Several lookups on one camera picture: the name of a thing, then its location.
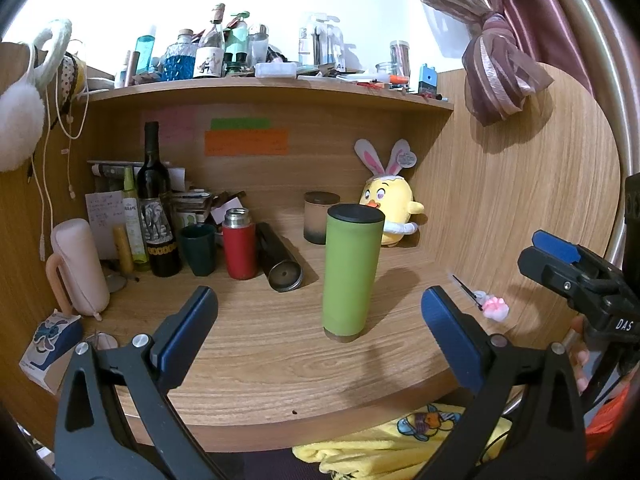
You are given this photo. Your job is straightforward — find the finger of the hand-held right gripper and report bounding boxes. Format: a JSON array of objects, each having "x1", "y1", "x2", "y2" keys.
[
  {"x1": 532, "y1": 229, "x2": 608, "y2": 275},
  {"x1": 517, "y1": 246, "x2": 603, "y2": 307}
]

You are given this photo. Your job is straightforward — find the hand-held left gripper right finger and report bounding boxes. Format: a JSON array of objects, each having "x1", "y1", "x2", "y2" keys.
[{"x1": 420, "y1": 285, "x2": 588, "y2": 480}]

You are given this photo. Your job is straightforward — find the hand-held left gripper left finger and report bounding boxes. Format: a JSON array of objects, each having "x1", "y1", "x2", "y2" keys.
[{"x1": 52, "y1": 285, "x2": 229, "y2": 480}]

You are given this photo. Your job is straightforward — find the green cup with black lid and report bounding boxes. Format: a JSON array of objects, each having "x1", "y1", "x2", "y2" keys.
[{"x1": 322, "y1": 203, "x2": 387, "y2": 344}]

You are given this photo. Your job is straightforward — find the brown lidded cup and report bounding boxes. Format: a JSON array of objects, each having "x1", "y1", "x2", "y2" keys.
[{"x1": 303, "y1": 191, "x2": 342, "y2": 246}]

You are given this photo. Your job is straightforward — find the clear glass cup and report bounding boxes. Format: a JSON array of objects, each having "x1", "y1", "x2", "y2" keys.
[{"x1": 248, "y1": 25, "x2": 271, "y2": 67}]

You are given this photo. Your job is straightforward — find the person's right hand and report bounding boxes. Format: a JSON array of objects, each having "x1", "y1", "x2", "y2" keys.
[{"x1": 569, "y1": 314, "x2": 594, "y2": 396}]

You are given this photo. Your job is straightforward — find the black pen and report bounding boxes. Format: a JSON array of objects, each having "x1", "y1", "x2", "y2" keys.
[{"x1": 452, "y1": 273, "x2": 484, "y2": 311}]

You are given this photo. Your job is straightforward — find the pink cat paw toy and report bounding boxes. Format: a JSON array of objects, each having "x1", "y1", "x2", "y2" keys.
[{"x1": 475, "y1": 290, "x2": 510, "y2": 322}]

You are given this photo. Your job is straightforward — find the dark green mug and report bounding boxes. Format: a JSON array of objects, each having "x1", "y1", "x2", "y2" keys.
[{"x1": 179, "y1": 224, "x2": 219, "y2": 277}]

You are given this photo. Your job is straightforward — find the red thermos flask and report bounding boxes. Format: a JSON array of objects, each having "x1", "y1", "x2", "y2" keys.
[{"x1": 222, "y1": 207, "x2": 260, "y2": 281}]

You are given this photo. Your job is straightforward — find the yellow tube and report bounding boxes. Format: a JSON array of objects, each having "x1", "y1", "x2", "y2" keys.
[{"x1": 112, "y1": 225, "x2": 136, "y2": 274}]

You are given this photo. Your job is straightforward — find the orange cloth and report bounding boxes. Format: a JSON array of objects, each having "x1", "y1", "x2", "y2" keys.
[{"x1": 584, "y1": 384, "x2": 640, "y2": 462}]

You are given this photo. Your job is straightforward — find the black tumbler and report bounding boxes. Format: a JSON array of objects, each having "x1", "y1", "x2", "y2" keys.
[{"x1": 255, "y1": 221, "x2": 305, "y2": 293}]

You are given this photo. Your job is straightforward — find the dark wine bottle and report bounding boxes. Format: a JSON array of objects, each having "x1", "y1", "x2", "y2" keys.
[{"x1": 135, "y1": 121, "x2": 184, "y2": 279}]

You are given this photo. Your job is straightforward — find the stack of books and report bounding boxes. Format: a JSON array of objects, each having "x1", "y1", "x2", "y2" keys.
[{"x1": 169, "y1": 189, "x2": 247, "y2": 227}]

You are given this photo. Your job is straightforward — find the light green spray bottle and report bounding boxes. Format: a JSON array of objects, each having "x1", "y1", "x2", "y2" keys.
[{"x1": 121, "y1": 165, "x2": 150, "y2": 272}]

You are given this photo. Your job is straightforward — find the white notepad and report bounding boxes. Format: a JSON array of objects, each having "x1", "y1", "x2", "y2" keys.
[{"x1": 84, "y1": 190, "x2": 126, "y2": 261}]

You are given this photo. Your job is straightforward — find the yellow cartoon blanket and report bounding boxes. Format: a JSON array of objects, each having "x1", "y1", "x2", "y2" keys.
[{"x1": 292, "y1": 402, "x2": 514, "y2": 480}]

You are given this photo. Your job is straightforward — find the blue cartoon tissue box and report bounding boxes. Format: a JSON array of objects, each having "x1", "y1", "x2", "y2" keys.
[{"x1": 18, "y1": 308, "x2": 84, "y2": 395}]

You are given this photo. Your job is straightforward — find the yellow chick plush toy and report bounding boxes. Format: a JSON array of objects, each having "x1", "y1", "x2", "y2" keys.
[{"x1": 353, "y1": 138, "x2": 427, "y2": 247}]

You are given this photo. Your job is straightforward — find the rolled printed paper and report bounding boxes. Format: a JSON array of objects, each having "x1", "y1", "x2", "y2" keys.
[{"x1": 87, "y1": 159, "x2": 171, "y2": 179}]

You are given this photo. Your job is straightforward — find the orange sticky note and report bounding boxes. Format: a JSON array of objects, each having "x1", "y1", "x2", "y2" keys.
[{"x1": 204, "y1": 129, "x2": 290, "y2": 157}]

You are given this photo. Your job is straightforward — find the mauve striped curtain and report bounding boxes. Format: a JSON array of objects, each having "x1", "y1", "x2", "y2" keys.
[{"x1": 396, "y1": 0, "x2": 557, "y2": 127}]

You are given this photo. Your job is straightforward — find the pink sticky note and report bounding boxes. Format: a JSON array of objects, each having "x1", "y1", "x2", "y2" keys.
[{"x1": 141, "y1": 106, "x2": 196, "y2": 142}]

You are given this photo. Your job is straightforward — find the green sticky note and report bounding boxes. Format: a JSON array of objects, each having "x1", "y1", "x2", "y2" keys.
[{"x1": 210, "y1": 117, "x2": 272, "y2": 131}]

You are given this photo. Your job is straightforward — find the blue small box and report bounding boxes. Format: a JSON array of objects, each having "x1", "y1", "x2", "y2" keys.
[{"x1": 418, "y1": 63, "x2": 437, "y2": 96}]

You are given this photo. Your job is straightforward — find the clear jar with pens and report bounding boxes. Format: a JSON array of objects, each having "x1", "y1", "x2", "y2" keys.
[{"x1": 389, "y1": 40, "x2": 411, "y2": 79}]

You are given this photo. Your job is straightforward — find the blue faceted glass bottle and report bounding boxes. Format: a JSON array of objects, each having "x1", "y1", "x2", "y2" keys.
[{"x1": 162, "y1": 28, "x2": 196, "y2": 82}]

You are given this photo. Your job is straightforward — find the clear bottle with white label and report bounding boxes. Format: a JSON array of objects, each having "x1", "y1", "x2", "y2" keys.
[{"x1": 193, "y1": 3, "x2": 227, "y2": 80}]

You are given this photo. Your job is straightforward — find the white fluffy earmuffs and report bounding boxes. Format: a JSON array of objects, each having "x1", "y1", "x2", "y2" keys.
[{"x1": 0, "y1": 18, "x2": 74, "y2": 173}]

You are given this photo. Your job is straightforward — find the white plastic box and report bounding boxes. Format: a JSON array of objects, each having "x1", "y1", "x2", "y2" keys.
[{"x1": 254, "y1": 62, "x2": 297, "y2": 79}]

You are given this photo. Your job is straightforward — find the polka dot headband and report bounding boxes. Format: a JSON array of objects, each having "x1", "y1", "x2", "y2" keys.
[{"x1": 61, "y1": 54, "x2": 87, "y2": 102}]

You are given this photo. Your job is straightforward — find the teal tall bottle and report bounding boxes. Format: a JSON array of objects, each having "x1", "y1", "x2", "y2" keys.
[{"x1": 135, "y1": 25, "x2": 159, "y2": 76}]

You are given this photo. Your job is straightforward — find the mint green bottle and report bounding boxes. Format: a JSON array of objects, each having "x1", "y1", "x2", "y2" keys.
[{"x1": 224, "y1": 10, "x2": 251, "y2": 74}]

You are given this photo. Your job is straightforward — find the white pump bottles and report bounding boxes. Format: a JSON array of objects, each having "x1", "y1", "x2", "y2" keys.
[{"x1": 298, "y1": 12, "x2": 347, "y2": 69}]

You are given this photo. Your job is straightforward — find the white cable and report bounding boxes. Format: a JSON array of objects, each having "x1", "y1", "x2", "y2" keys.
[{"x1": 27, "y1": 42, "x2": 90, "y2": 262}]

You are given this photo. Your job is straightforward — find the silver metal rail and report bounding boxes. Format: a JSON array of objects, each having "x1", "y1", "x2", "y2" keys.
[{"x1": 542, "y1": 0, "x2": 640, "y2": 261}]

